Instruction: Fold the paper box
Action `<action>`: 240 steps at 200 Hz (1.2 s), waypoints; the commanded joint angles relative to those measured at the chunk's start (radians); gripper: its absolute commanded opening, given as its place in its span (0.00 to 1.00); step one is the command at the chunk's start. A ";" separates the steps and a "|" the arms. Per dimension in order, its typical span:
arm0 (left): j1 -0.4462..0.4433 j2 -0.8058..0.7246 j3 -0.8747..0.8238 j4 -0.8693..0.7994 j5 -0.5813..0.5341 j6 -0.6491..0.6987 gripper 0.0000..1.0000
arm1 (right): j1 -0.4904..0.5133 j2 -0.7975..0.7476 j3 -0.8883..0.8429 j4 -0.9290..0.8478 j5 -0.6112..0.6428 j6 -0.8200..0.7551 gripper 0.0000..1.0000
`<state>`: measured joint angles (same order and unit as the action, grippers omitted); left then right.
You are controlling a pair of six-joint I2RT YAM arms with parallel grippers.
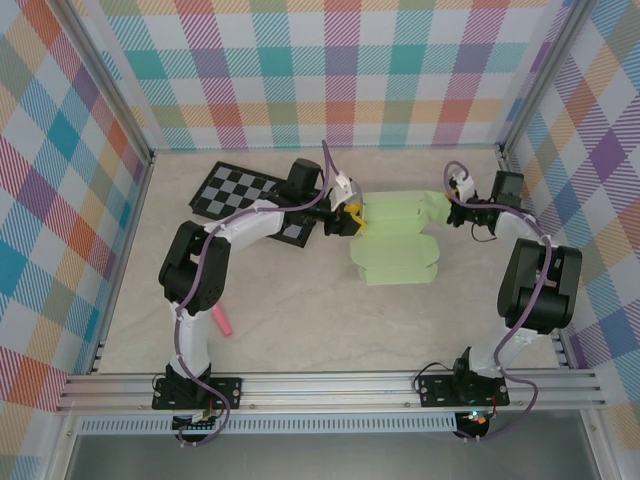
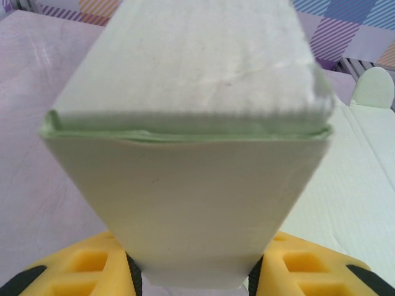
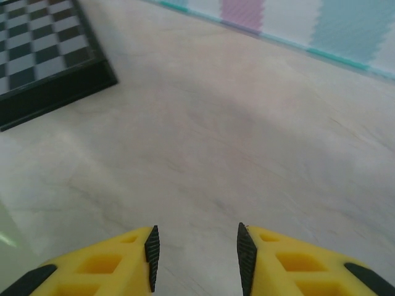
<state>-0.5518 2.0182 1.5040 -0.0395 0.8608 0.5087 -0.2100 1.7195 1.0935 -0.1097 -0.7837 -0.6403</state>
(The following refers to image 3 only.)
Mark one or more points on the black grey chessboard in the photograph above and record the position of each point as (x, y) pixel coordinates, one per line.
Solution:
(40, 52)

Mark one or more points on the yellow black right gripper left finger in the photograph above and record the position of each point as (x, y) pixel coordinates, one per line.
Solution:
(77, 271)

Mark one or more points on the light green paper box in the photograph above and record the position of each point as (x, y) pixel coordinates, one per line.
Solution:
(9, 234)

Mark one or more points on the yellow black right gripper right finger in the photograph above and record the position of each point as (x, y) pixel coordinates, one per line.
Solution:
(308, 271)

